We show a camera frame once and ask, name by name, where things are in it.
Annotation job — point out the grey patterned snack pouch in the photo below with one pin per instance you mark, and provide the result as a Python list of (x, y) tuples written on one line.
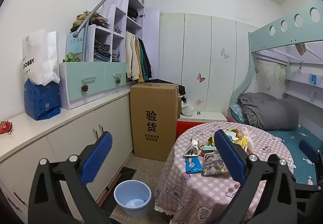
[(213, 164)]

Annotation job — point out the pale butterfly sticker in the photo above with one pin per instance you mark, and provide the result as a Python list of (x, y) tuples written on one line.
[(224, 53)]

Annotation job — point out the mint green drawer unit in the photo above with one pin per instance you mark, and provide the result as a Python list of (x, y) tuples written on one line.
[(93, 72)]

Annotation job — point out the tall cardboard box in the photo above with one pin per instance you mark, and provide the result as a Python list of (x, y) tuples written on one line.
[(151, 103)]

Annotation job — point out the white plastic bag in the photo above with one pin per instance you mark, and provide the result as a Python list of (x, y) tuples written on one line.
[(187, 109)]

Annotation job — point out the teal flat wrapper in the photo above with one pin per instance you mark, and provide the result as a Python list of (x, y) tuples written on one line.
[(208, 148)]

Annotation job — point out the cream hanging jacket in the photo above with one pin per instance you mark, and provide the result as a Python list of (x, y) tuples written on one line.
[(131, 57)]

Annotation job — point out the white carton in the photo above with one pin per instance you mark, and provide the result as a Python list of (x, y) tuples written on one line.
[(191, 148)]

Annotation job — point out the small blue snack packet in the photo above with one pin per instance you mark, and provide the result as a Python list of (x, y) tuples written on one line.
[(193, 165)]

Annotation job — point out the red snack packet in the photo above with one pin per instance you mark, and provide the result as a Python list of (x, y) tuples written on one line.
[(5, 127)]

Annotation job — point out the round table pink checked cloth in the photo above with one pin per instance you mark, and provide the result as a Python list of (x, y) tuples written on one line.
[(201, 193)]

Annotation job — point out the pile of brown clothes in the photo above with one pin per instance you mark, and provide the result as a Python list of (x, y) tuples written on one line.
[(93, 19)]

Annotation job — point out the folded dark jeans stack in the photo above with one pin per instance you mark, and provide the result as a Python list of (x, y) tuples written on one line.
[(102, 53)]

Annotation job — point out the black garment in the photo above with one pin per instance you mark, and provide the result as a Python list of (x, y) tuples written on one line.
[(164, 80)]

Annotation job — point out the blue patterned bed sheet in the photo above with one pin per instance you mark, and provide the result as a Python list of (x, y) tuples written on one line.
[(285, 138)]

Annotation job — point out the light blue plastic bin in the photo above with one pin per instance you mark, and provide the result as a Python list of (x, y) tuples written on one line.
[(121, 193)]

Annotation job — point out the lavender stair shelf unit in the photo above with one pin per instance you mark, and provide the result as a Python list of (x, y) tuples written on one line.
[(121, 12)]

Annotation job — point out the mint green bunk bed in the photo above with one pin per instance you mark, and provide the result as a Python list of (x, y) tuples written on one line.
[(287, 29)]

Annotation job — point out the red storage bench white top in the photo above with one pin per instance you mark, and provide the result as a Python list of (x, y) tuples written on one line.
[(183, 128)]

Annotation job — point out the blue shopping bag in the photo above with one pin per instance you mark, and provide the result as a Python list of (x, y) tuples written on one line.
[(41, 103)]

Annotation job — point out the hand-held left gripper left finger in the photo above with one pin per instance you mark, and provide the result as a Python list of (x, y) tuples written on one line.
[(97, 156)]

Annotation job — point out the white blue card packet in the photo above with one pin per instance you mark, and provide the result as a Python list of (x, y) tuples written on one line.
[(229, 135)]

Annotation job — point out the white paper bag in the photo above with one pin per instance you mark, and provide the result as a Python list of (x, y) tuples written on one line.
[(40, 57)]

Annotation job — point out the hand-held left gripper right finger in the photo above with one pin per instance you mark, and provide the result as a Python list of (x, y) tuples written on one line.
[(228, 156)]

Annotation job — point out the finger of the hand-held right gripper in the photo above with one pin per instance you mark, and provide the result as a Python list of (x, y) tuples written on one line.
[(309, 150)]

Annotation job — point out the pink butterfly sticker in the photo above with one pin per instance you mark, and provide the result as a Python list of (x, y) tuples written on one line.
[(200, 77)]

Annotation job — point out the pine cone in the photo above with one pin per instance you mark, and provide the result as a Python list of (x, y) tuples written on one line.
[(118, 80), (84, 88)]

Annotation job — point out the white wardrobe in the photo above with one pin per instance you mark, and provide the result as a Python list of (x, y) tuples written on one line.
[(196, 45)]

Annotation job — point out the cream low cabinet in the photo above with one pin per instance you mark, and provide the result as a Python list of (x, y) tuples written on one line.
[(75, 143)]

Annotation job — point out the grey duvet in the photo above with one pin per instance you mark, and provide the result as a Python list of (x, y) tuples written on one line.
[(275, 110)]

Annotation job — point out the pink flower sticker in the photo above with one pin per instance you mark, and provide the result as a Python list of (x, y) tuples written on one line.
[(198, 103)]

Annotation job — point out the green hanging jacket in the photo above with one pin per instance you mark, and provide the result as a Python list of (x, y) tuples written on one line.
[(145, 62)]

